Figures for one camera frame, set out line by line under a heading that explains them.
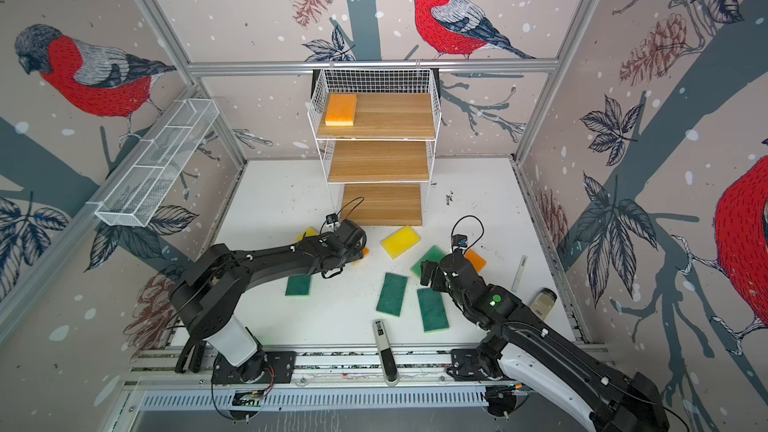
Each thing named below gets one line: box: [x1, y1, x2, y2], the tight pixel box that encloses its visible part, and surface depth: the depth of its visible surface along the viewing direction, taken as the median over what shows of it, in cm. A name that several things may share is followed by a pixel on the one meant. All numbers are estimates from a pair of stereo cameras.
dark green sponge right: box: [417, 288, 450, 333], surface depth 83 cm
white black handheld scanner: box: [372, 319, 400, 387], surface depth 73 cm
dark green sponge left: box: [285, 275, 311, 296], surface depth 87 cm
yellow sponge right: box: [381, 225, 421, 259], surface depth 99 cm
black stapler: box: [175, 335, 207, 373], surface depth 76 cm
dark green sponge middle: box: [376, 272, 409, 317], surface depth 85 cm
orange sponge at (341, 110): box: [325, 94, 357, 126], surface depth 74 cm
